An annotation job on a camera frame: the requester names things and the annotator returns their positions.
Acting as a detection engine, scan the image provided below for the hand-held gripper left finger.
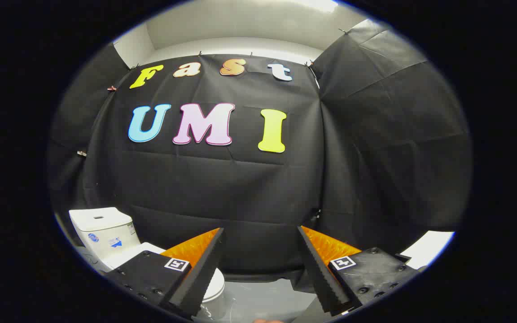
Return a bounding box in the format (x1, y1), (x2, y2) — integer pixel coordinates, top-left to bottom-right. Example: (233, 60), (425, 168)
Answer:
(105, 227), (226, 320)

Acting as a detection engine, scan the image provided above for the black backdrop cloth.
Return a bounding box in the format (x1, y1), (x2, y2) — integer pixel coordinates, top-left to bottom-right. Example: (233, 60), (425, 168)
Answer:
(47, 19), (473, 282)

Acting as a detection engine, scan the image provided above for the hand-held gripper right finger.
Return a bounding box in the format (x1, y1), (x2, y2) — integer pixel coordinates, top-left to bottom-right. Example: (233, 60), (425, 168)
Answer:
(297, 225), (421, 316)

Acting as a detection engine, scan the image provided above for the white toilet with tank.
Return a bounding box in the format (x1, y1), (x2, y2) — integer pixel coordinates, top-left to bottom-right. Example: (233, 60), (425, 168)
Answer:
(69, 207), (228, 320)

